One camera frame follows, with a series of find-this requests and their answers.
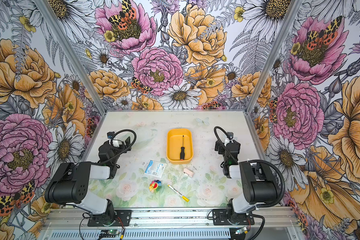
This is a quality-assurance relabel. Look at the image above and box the aluminium corner post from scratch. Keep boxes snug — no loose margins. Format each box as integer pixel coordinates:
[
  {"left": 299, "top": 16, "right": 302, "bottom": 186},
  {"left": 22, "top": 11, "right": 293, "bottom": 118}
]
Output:
[
  {"left": 35, "top": 1, "right": 107, "bottom": 116},
  {"left": 245, "top": 0, "right": 316, "bottom": 113}
]

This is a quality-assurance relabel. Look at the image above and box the colourful flower toy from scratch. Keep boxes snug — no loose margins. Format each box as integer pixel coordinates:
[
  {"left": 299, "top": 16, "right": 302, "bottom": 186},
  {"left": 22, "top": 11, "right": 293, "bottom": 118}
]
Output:
[{"left": 149, "top": 180, "right": 162, "bottom": 193}]

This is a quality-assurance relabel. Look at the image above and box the right aluminium corner post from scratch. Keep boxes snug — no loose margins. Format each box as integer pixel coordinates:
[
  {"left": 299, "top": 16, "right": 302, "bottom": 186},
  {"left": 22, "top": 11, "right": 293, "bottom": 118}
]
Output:
[{"left": 245, "top": 0, "right": 316, "bottom": 113}]

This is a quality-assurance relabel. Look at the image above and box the yellow plastic bin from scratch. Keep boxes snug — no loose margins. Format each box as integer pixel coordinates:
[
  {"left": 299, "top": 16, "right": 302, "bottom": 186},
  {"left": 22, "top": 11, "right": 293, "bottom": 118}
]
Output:
[{"left": 167, "top": 128, "right": 194, "bottom": 165}]

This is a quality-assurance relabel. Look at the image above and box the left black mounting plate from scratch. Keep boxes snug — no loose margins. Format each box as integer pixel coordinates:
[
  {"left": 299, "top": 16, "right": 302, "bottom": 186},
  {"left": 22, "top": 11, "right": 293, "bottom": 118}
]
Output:
[{"left": 87, "top": 210, "right": 133, "bottom": 227}]

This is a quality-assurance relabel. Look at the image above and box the black orange screwdriver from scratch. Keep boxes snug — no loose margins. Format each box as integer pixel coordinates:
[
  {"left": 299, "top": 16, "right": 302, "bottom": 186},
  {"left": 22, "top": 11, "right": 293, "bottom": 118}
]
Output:
[{"left": 180, "top": 136, "right": 185, "bottom": 161}]

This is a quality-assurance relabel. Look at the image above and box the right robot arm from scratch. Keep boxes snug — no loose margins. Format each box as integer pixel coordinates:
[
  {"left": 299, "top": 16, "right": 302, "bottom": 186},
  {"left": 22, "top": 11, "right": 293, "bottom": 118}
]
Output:
[{"left": 212, "top": 127, "right": 286, "bottom": 226}]

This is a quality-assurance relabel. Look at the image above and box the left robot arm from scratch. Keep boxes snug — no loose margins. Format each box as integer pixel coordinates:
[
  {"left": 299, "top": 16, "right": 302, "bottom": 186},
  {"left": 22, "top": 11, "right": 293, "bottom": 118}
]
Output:
[{"left": 45, "top": 129, "right": 137, "bottom": 226}]

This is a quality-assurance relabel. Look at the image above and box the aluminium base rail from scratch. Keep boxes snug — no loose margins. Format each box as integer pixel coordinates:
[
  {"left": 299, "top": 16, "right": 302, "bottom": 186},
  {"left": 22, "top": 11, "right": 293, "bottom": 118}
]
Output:
[{"left": 42, "top": 207, "right": 299, "bottom": 231}]

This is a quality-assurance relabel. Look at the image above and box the pink eraser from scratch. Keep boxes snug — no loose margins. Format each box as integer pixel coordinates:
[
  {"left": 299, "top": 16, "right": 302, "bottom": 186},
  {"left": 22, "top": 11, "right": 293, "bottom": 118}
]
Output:
[{"left": 183, "top": 168, "right": 194, "bottom": 178}]

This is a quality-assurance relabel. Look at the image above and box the green circuit board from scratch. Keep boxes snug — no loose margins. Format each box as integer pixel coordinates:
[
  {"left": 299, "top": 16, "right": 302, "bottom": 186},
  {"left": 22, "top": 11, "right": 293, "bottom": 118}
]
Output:
[{"left": 99, "top": 230, "right": 125, "bottom": 240}]

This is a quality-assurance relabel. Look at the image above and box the right black corrugated cable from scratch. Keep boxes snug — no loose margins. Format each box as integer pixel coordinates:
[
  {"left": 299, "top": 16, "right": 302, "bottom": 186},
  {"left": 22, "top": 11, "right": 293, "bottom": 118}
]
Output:
[{"left": 213, "top": 126, "right": 286, "bottom": 208}]

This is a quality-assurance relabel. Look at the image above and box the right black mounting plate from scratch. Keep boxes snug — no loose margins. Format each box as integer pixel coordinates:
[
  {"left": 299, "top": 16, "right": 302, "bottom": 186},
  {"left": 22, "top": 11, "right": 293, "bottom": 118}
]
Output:
[{"left": 212, "top": 209, "right": 255, "bottom": 226}]

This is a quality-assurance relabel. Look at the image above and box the left aluminium corner post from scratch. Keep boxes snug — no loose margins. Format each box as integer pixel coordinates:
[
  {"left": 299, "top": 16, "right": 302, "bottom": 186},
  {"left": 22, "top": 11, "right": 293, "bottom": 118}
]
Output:
[{"left": 35, "top": 1, "right": 107, "bottom": 116}]

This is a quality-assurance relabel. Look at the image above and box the black mounting plate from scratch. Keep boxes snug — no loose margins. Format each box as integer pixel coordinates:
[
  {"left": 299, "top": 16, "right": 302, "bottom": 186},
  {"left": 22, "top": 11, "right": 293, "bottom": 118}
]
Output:
[
  {"left": 212, "top": 209, "right": 255, "bottom": 226},
  {"left": 87, "top": 210, "right": 133, "bottom": 227}
]

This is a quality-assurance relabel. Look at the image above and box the white blue packet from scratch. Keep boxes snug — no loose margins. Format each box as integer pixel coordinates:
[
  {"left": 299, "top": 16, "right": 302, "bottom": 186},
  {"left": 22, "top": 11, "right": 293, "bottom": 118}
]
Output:
[{"left": 144, "top": 160, "right": 167, "bottom": 179}]

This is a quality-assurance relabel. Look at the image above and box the white yellow marker pen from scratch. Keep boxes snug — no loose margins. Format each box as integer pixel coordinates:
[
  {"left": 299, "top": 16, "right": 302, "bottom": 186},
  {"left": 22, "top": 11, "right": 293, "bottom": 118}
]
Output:
[{"left": 168, "top": 185, "right": 190, "bottom": 202}]

